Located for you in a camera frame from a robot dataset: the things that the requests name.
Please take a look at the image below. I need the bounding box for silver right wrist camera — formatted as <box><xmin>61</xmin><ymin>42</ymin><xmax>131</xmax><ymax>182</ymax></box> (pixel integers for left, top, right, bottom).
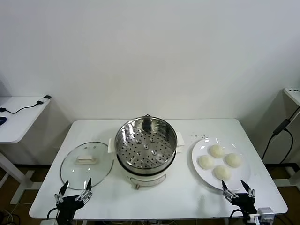
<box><xmin>247</xmin><ymin>207</ymin><xmax>275</xmax><ymax>224</ymax></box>

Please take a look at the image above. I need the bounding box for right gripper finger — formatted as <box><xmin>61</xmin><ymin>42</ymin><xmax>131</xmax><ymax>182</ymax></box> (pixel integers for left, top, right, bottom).
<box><xmin>221</xmin><ymin>180</ymin><xmax>238</xmax><ymax>201</ymax></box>
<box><xmin>240</xmin><ymin>180</ymin><xmax>256</xmax><ymax>200</ymax></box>

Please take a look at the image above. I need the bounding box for white steamed baozi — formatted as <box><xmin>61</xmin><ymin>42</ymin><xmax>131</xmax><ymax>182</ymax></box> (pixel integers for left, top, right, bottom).
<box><xmin>225</xmin><ymin>153</ymin><xmax>242</xmax><ymax>168</ymax></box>
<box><xmin>212</xmin><ymin>165</ymin><xmax>232</xmax><ymax>181</ymax></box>
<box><xmin>198</xmin><ymin>155</ymin><xmax>215</xmax><ymax>169</ymax></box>
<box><xmin>209</xmin><ymin>144</ymin><xmax>225</xmax><ymax>159</ymax></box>

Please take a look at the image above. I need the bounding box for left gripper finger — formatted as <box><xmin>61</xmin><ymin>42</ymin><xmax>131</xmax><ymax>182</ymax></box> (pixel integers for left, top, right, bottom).
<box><xmin>54</xmin><ymin>180</ymin><xmax>69</xmax><ymax>203</ymax></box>
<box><xmin>75</xmin><ymin>178</ymin><xmax>93</xmax><ymax>204</ymax></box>

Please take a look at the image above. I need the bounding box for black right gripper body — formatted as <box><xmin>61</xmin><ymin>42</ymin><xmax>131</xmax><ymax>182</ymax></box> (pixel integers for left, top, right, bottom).
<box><xmin>231</xmin><ymin>192</ymin><xmax>257</xmax><ymax>218</ymax></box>

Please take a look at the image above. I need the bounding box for white floor cable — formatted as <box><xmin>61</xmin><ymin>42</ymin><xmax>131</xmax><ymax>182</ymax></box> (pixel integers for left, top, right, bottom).
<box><xmin>3</xmin><ymin>208</ymin><xmax>14</xmax><ymax>223</ymax></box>

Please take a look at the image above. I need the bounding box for glass lid with cream handle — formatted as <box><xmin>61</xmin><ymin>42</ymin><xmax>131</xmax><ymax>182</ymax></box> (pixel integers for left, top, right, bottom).
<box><xmin>60</xmin><ymin>141</ymin><xmax>115</xmax><ymax>190</ymax></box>

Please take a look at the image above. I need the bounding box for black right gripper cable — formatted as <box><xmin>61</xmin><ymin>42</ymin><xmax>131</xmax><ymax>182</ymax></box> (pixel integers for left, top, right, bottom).
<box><xmin>229</xmin><ymin>209</ymin><xmax>246</xmax><ymax>221</ymax></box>

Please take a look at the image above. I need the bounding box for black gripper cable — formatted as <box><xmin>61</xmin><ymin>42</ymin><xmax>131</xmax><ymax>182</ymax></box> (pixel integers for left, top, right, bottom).
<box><xmin>46</xmin><ymin>207</ymin><xmax>59</xmax><ymax>221</ymax></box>
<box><xmin>229</xmin><ymin>209</ymin><xmax>246</xmax><ymax>221</ymax></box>

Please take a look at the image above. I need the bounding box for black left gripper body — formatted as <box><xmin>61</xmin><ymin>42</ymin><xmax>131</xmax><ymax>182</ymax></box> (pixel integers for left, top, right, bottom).
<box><xmin>56</xmin><ymin>195</ymin><xmax>85</xmax><ymax>225</ymax></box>

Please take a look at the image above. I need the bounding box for white desk with black label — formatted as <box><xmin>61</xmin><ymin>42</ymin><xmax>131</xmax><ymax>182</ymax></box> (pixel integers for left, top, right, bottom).
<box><xmin>267</xmin><ymin>87</ymin><xmax>300</xmax><ymax>187</ymax></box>

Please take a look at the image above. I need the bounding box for white side table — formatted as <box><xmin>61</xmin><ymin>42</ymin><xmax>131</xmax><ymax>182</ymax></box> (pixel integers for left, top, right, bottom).
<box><xmin>0</xmin><ymin>95</ymin><xmax>52</xmax><ymax>204</ymax></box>

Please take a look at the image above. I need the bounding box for white round plate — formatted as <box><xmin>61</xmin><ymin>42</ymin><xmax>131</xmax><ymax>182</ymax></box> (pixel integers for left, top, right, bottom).
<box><xmin>191</xmin><ymin>137</ymin><xmax>251</xmax><ymax>191</ymax></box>

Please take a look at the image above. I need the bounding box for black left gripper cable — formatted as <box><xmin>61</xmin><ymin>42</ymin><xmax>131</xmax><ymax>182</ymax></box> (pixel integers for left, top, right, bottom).
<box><xmin>46</xmin><ymin>207</ymin><xmax>59</xmax><ymax>221</ymax></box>

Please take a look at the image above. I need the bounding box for black cable with adapter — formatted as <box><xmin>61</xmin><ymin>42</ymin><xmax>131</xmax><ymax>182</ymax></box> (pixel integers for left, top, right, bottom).
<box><xmin>0</xmin><ymin>95</ymin><xmax>52</xmax><ymax>115</ymax></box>

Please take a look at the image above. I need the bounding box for steel steamer pot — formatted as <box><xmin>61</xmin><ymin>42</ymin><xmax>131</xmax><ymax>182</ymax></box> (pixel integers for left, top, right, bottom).
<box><xmin>107</xmin><ymin>114</ymin><xmax>186</xmax><ymax>190</ymax></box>

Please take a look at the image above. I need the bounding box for black power cable with brick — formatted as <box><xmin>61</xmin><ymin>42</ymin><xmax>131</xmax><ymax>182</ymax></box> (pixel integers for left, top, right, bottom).
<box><xmin>261</xmin><ymin>107</ymin><xmax>300</xmax><ymax>162</ymax></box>

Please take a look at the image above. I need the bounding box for perforated steel steamer basket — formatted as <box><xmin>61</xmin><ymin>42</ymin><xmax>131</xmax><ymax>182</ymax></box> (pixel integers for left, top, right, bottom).
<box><xmin>114</xmin><ymin>117</ymin><xmax>178</xmax><ymax>174</ymax></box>

